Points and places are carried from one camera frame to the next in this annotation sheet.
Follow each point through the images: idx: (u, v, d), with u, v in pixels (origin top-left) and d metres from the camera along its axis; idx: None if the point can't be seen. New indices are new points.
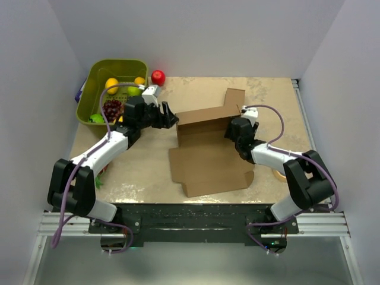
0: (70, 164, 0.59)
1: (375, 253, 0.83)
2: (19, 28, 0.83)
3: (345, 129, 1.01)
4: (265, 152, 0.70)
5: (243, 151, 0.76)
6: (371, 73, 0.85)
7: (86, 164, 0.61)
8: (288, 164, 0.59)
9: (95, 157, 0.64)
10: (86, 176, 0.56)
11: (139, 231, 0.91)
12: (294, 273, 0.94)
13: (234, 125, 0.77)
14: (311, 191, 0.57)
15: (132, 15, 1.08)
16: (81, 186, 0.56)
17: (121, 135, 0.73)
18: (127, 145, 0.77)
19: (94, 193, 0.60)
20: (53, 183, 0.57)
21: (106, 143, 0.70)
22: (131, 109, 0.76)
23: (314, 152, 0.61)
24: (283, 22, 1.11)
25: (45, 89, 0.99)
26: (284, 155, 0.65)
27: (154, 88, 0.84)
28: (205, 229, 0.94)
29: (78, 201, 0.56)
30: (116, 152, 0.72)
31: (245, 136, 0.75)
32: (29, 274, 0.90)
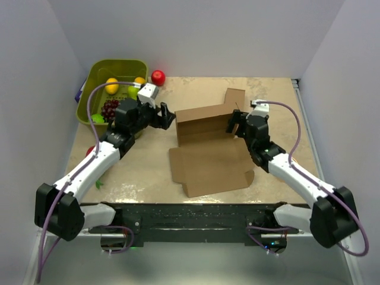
0: (53, 190, 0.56)
1: (376, 253, 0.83)
2: (19, 27, 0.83)
3: (345, 129, 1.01)
4: (286, 171, 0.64)
5: (257, 157, 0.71)
6: (372, 73, 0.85)
7: (69, 189, 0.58)
8: (321, 205, 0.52)
9: (81, 179, 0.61)
10: (68, 206, 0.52)
11: (139, 231, 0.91)
12: (294, 274, 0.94)
13: (250, 126, 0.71)
14: (336, 233, 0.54)
15: (132, 14, 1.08)
16: (63, 215, 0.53)
17: (111, 146, 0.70)
18: (121, 154, 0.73)
19: (79, 215, 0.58)
20: (37, 208, 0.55)
21: (94, 158, 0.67)
22: (122, 116, 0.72)
23: (348, 192, 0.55)
24: (283, 21, 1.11)
25: (45, 89, 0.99)
26: (313, 187, 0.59)
27: (149, 89, 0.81)
28: (205, 229, 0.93)
29: (62, 228, 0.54)
30: (105, 166, 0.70)
31: (261, 139, 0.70)
32: (29, 274, 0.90)
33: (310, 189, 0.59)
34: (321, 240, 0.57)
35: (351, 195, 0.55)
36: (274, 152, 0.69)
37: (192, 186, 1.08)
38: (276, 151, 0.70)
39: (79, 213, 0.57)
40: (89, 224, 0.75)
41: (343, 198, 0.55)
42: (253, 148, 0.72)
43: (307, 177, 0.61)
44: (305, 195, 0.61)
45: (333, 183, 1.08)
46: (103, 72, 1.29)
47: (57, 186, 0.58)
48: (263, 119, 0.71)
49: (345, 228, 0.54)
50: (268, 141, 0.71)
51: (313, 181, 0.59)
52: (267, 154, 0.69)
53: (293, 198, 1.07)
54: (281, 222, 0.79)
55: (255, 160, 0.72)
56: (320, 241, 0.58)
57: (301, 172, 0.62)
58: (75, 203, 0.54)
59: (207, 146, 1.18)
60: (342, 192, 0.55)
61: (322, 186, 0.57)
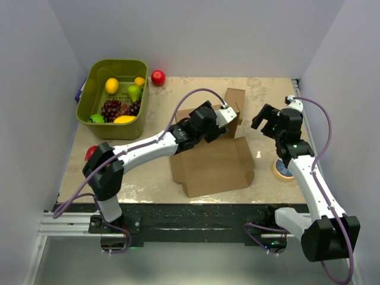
0: (109, 152, 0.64)
1: (375, 253, 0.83)
2: (18, 28, 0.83)
3: (345, 129, 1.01)
4: (304, 176, 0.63)
5: (282, 148, 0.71)
6: (372, 73, 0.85)
7: (122, 158, 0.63)
8: (322, 223, 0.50)
9: (135, 154, 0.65)
10: (114, 171, 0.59)
11: (139, 231, 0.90)
12: (293, 273, 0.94)
13: (282, 116, 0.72)
14: (324, 252, 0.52)
15: (132, 14, 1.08)
16: (107, 176, 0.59)
17: (173, 140, 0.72)
18: (175, 150, 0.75)
19: (119, 184, 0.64)
20: (91, 160, 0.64)
21: (154, 143, 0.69)
22: (198, 119, 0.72)
23: (357, 224, 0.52)
24: (283, 21, 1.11)
25: (45, 89, 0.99)
26: (323, 205, 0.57)
27: (231, 113, 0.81)
28: (205, 229, 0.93)
29: (100, 187, 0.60)
30: (159, 154, 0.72)
31: (291, 131, 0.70)
32: (29, 274, 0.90)
33: (319, 205, 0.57)
34: (306, 253, 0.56)
35: (358, 227, 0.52)
36: (302, 149, 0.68)
37: (193, 189, 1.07)
38: (304, 149, 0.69)
39: (120, 183, 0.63)
40: (103, 208, 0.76)
41: (348, 227, 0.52)
42: (281, 139, 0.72)
43: (322, 192, 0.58)
44: (312, 206, 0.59)
45: (333, 183, 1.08)
46: (103, 72, 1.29)
47: (116, 151, 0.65)
48: (298, 113, 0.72)
49: (334, 252, 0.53)
50: (297, 138, 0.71)
51: (326, 199, 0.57)
52: (294, 149, 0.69)
53: (293, 198, 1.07)
54: (278, 222, 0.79)
55: (279, 152, 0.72)
56: (305, 255, 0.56)
57: (319, 185, 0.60)
58: (121, 171, 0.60)
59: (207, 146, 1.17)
60: (350, 220, 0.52)
61: (332, 208, 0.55)
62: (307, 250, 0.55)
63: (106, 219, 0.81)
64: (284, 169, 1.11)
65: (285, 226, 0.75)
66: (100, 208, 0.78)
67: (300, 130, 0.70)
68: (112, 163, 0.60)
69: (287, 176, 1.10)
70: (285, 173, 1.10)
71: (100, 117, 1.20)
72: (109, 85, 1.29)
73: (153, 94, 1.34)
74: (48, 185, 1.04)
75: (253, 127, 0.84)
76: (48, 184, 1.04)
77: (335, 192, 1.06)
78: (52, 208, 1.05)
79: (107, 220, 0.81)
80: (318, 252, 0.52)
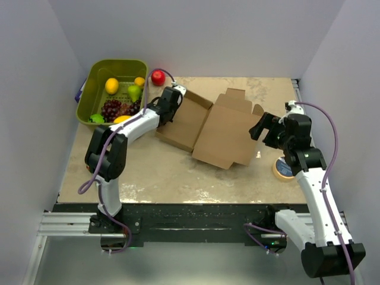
0: (107, 131, 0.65)
1: (375, 253, 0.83)
2: (19, 28, 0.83)
3: (344, 129, 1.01)
4: (313, 193, 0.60)
5: (291, 155, 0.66)
6: (373, 73, 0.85)
7: (122, 133, 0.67)
8: (326, 251, 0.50)
9: (130, 128, 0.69)
10: (121, 142, 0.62)
11: (139, 231, 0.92)
12: (293, 273, 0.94)
13: (291, 122, 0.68)
14: (325, 272, 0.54)
15: (132, 15, 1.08)
16: (115, 151, 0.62)
17: (154, 113, 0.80)
18: (157, 123, 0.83)
19: (124, 158, 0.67)
20: (92, 143, 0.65)
21: (140, 117, 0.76)
22: (168, 94, 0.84)
23: (362, 251, 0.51)
24: (283, 21, 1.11)
25: (45, 90, 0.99)
26: (330, 230, 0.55)
27: (182, 87, 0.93)
28: (205, 229, 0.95)
29: (111, 164, 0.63)
30: (147, 127, 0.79)
31: (300, 137, 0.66)
32: (29, 274, 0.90)
33: (325, 228, 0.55)
34: (306, 266, 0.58)
35: (363, 254, 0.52)
36: (313, 158, 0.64)
37: (206, 154, 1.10)
38: (316, 158, 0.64)
39: (124, 155, 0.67)
40: (105, 199, 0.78)
41: (352, 253, 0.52)
42: (291, 146, 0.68)
43: (331, 216, 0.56)
44: (316, 226, 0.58)
45: (333, 183, 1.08)
46: (103, 72, 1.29)
47: (111, 129, 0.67)
48: (307, 119, 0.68)
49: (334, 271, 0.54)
50: (307, 145, 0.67)
51: (334, 222, 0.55)
52: (305, 157, 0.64)
53: (293, 198, 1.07)
54: (278, 224, 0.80)
55: (288, 159, 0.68)
56: (304, 267, 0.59)
57: (329, 206, 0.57)
58: (125, 142, 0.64)
59: (219, 127, 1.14)
60: (355, 247, 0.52)
61: (339, 234, 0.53)
62: (308, 264, 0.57)
63: (110, 215, 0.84)
64: (284, 169, 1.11)
65: (283, 227, 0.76)
66: (102, 202, 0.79)
67: (309, 135, 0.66)
68: (115, 139, 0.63)
69: (287, 176, 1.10)
70: (285, 173, 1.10)
71: (100, 117, 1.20)
72: (109, 85, 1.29)
73: (153, 94, 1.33)
74: (48, 185, 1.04)
75: (253, 136, 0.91)
76: (48, 184, 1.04)
77: (335, 192, 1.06)
78: (53, 208, 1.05)
79: (112, 214, 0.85)
80: (318, 272, 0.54)
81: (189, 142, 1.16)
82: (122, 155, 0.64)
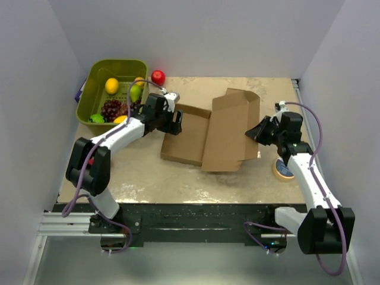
0: (88, 144, 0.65)
1: (376, 253, 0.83)
2: (18, 27, 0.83)
3: (345, 128, 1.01)
4: (302, 170, 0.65)
5: (283, 146, 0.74)
6: (372, 73, 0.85)
7: (104, 145, 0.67)
8: (316, 212, 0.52)
9: (113, 140, 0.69)
10: (103, 156, 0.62)
11: (139, 230, 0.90)
12: (293, 273, 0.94)
13: (283, 117, 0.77)
14: (319, 244, 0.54)
15: (132, 14, 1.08)
16: (97, 165, 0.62)
17: (139, 122, 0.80)
18: (143, 132, 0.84)
19: (108, 172, 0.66)
20: (72, 158, 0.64)
21: (124, 127, 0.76)
22: (153, 101, 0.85)
23: (351, 215, 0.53)
24: (283, 21, 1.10)
25: (45, 90, 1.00)
26: (319, 197, 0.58)
27: (174, 94, 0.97)
28: (205, 229, 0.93)
29: (93, 179, 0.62)
30: (132, 138, 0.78)
31: (291, 131, 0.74)
32: (29, 274, 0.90)
33: (314, 196, 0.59)
34: (302, 246, 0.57)
35: (352, 219, 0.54)
36: (301, 148, 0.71)
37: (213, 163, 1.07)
38: (303, 148, 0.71)
39: (108, 169, 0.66)
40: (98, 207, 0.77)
41: (342, 218, 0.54)
42: (282, 139, 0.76)
43: (319, 185, 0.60)
44: (309, 199, 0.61)
45: (333, 183, 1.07)
46: (103, 72, 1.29)
47: (94, 141, 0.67)
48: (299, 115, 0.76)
49: (329, 245, 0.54)
50: (298, 139, 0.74)
51: (322, 190, 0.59)
52: (294, 147, 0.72)
53: (294, 198, 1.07)
54: (278, 221, 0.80)
55: (280, 151, 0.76)
56: (300, 247, 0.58)
57: (314, 176, 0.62)
58: (108, 155, 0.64)
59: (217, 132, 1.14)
60: (345, 212, 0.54)
61: (328, 198, 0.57)
62: (303, 241, 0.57)
63: (108, 218, 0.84)
64: (284, 169, 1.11)
65: (284, 222, 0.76)
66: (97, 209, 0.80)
67: (299, 130, 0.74)
68: (97, 152, 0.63)
69: (287, 176, 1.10)
70: (285, 173, 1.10)
71: (100, 117, 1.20)
72: (109, 86, 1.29)
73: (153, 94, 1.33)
74: (48, 185, 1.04)
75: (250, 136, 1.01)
76: (48, 184, 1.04)
77: (335, 191, 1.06)
78: (53, 208, 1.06)
79: (110, 217, 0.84)
80: (313, 243, 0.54)
81: (195, 155, 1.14)
82: (104, 168, 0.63)
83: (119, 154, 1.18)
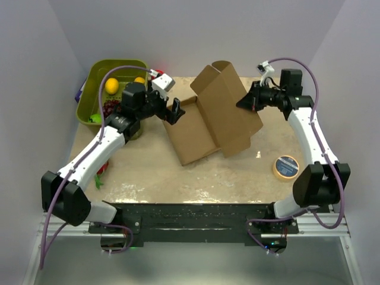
0: (57, 177, 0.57)
1: (375, 254, 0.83)
2: (18, 28, 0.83)
3: (345, 129, 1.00)
4: (303, 126, 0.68)
5: (284, 101, 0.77)
6: (372, 74, 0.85)
7: (73, 178, 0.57)
8: (313, 168, 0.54)
9: (84, 167, 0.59)
10: (72, 194, 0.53)
11: (139, 230, 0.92)
12: (293, 274, 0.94)
13: (284, 73, 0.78)
14: (313, 196, 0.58)
15: (132, 14, 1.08)
16: (69, 202, 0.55)
17: (115, 132, 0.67)
18: (125, 139, 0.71)
19: (85, 199, 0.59)
20: (43, 194, 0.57)
21: (98, 144, 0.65)
22: (129, 99, 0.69)
23: (347, 170, 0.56)
24: (283, 21, 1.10)
25: (45, 90, 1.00)
26: (318, 152, 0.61)
27: (165, 79, 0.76)
28: (205, 229, 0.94)
29: (68, 214, 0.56)
30: (110, 151, 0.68)
31: (292, 85, 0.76)
32: (29, 274, 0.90)
33: (313, 152, 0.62)
34: (297, 197, 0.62)
35: (348, 173, 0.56)
36: (303, 103, 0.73)
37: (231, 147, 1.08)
38: (305, 102, 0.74)
39: (85, 198, 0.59)
40: (94, 218, 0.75)
41: (338, 171, 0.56)
42: (284, 95, 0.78)
43: (318, 141, 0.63)
44: (307, 155, 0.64)
45: None
46: (103, 72, 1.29)
47: (62, 174, 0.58)
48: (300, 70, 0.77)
49: (322, 196, 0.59)
50: (300, 92, 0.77)
51: (321, 146, 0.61)
52: (295, 101, 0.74)
53: None
54: (278, 214, 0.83)
55: (282, 105, 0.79)
56: (295, 198, 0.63)
57: (314, 132, 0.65)
58: (79, 189, 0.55)
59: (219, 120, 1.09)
60: (341, 167, 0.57)
61: (326, 154, 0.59)
62: (298, 194, 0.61)
63: (105, 222, 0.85)
64: (284, 169, 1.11)
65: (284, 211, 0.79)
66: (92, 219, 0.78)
67: (300, 84, 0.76)
68: (65, 188, 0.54)
69: (287, 176, 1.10)
70: (285, 173, 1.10)
71: (100, 117, 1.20)
72: (109, 85, 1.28)
73: None
74: None
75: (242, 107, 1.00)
76: None
77: None
78: None
79: (107, 222, 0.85)
80: (307, 195, 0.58)
81: (206, 144, 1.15)
82: (79, 202, 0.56)
83: (119, 154, 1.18)
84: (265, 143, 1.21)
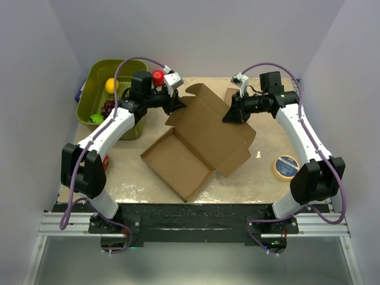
0: (77, 149, 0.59)
1: (375, 253, 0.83)
2: (18, 28, 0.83)
3: (345, 129, 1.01)
4: (293, 123, 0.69)
5: (269, 99, 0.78)
6: (372, 74, 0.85)
7: (92, 148, 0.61)
8: (310, 166, 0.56)
9: (102, 140, 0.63)
10: (94, 161, 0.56)
11: (139, 231, 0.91)
12: (293, 273, 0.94)
13: (262, 77, 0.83)
14: (312, 192, 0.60)
15: (132, 14, 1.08)
16: (90, 171, 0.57)
17: (127, 112, 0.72)
18: (135, 120, 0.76)
19: (103, 172, 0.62)
20: (63, 166, 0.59)
21: (111, 122, 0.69)
22: (138, 84, 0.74)
23: (342, 164, 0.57)
24: (282, 22, 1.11)
25: (45, 90, 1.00)
26: (312, 149, 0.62)
27: (174, 76, 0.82)
28: (205, 229, 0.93)
29: (88, 184, 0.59)
30: (122, 130, 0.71)
31: (273, 84, 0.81)
32: (29, 274, 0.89)
33: (307, 149, 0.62)
34: (296, 195, 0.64)
35: (343, 167, 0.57)
36: (290, 99, 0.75)
37: (228, 165, 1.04)
38: (291, 98, 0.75)
39: (103, 170, 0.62)
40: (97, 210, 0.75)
41: (335, 166, 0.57)
42: (269, 94, 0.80)
43: (310, 138, 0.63)
44: (301, 153, 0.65)
45: None
46: (103, 72, 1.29)
47: (81, 146, 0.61)
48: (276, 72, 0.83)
49: (321, 190, 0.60)
50: (284, 91, 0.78)
51: (313, 143, 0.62)
52: (282, 98, 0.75)
53: None
54: (278, 215, 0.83)
55: (268, 104, 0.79)
56: (294, 195, 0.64)
57: (303, 127, 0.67)
58: (99, 158, 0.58)
59: (210, 143, 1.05)
60: (336, 161, 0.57)
61: (320, 150, 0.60)
62: (297, 191, 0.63)
63: (107, 218, 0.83)
64: (284, 169, 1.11)
65: (284, 212, 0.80)
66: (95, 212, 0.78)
67: (280, 82, 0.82)
68: (86, 157, 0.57)
69: (287, 176, 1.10)
70: (285, 173, 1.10)
71: (100, 117, 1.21)
72: (108, 85, 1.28)
73: None
74: (48, 184, 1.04)
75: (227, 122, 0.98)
76: (48, 184, 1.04)
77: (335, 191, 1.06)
78: (53, 208, 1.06)
79: (109, 217, 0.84)
80: (307, 192, 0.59)
81: (196, 170, 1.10)
82: (98, 172, 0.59)
83: (119, 154, 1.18)
84: (265, 142, 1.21)
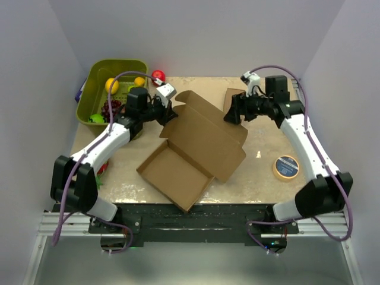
0: (70, 162, 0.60)
1: (376, 253, 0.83)
2: (18, 28, 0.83)
3: (345, 129, 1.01)
4: (298, 135, 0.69)
5: (274, 108, 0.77)
6: (372, 74, 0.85)
7: (86, 161, 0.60)
8: (317, 181, 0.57)
9: (96, 153, 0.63)
10: (86, 174, 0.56)
11: (139, 230, 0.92)
12: (293, 273, 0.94)
13: (268, 81, 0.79)
14: (319, 208, 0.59)
15: (132, 14, 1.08)
16: (82, 184, 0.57)
17: (123, 127, 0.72)
18: (129, 136, 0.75)
19: (94, 187, 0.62)
20: (54, 179, 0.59)
21: (107, 136, 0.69)
22: (134, 100, 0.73)
23: (350, 179, 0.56)
24: (283, 22, 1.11)
25: (45, 89, 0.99)
26: (319, 164, 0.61)
27: (168, 88, 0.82)
28: (205, 229, 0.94)
29: (78, 199, 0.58)
30: (117, 145, 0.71)
31: (279, 91, 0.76)
32: (29, 274, 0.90)
33: (313, 163, 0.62)
34: (304, 210, 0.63)
35: (350, 183, 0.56)
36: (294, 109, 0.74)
37: (223, 170, 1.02)
38: (297, 107, 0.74)
39: (94, 186, 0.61)
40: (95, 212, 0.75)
41: (342, 182, 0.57)
42: (273, 103, 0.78)
43: (317, 152, 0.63)
44: (307, 166, 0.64)
45: None
46: (103, 72, 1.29)
47: (75, 158, 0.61)
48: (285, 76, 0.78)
49: (329, 207, 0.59)
50: (288, 99, 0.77)
51: (320, 157, 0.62)
52: (287, 108, 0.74)
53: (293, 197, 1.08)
54: (278, 217, 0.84)
55: (272, 114, 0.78)
56: (301, 209, 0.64)
57: (311, 140, 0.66)
58: (91, 171, 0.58)
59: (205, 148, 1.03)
60: (344, 177, 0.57)
61: (326, 165, 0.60)
62: (304, 206, 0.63)
63: (107, 220, 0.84)
64: (284, 169, 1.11)
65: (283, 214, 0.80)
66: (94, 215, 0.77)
67: (287, 88, 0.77)
68: (79, 170, 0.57)
69: (287, 176, 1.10)
70: (285, 173, 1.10)
71: (100, 118, 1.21)
72: (108, 85, 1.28)
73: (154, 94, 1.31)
74: (47, 184, 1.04)
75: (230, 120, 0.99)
76: (47, 184, 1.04)
77: None
78: (52, 208, 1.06)
79: (109, 219, 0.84)
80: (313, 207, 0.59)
81: (194, 177, 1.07)
82: (89, 186, 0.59)
83: (119, 154, 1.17)
84: (265, 142, 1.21)
